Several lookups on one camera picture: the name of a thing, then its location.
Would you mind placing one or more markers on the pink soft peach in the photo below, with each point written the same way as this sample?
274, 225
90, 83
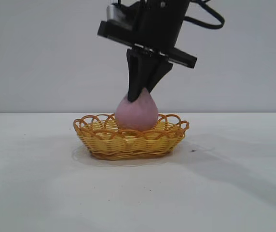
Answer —
135, 116

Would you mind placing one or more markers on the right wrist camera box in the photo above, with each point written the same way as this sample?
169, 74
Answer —
118, 14

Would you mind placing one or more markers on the yellow woven wicker basket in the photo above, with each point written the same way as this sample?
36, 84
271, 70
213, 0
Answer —
128, 147

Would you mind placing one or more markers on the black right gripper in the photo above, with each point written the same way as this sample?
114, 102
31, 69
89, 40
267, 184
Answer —
159, 26

